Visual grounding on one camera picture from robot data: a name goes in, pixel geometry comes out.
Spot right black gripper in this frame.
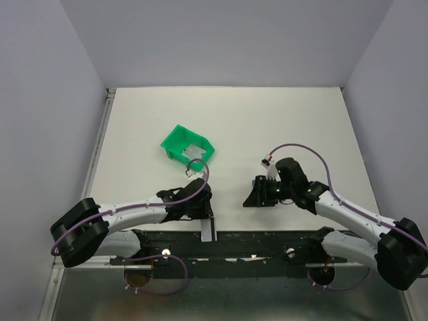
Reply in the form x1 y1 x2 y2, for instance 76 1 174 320
242 175 294 207

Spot green plastic bin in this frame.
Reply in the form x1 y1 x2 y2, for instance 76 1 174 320
160 124 215 171

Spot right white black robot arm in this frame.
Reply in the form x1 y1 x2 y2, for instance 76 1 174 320
243 158 427 290

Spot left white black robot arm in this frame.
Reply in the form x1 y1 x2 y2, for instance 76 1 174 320
50 178 213 268

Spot silver cards in bin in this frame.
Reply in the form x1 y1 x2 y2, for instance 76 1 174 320
182 144 207 164

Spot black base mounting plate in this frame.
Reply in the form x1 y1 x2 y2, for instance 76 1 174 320
110 231 342 279

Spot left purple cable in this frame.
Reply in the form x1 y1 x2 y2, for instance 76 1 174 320
50 158 210 295

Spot purple cable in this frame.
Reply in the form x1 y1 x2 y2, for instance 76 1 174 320
50 158 210 295
260 143 428 292

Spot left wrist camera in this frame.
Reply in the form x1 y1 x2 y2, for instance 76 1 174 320
185 171 207 182

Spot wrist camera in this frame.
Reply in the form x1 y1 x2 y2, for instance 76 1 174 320
185 171 207 182
261 154 278 180

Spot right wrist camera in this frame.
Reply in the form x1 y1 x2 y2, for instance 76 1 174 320
261 154 278 180

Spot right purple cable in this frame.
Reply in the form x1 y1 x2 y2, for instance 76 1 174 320
260 143 428 292

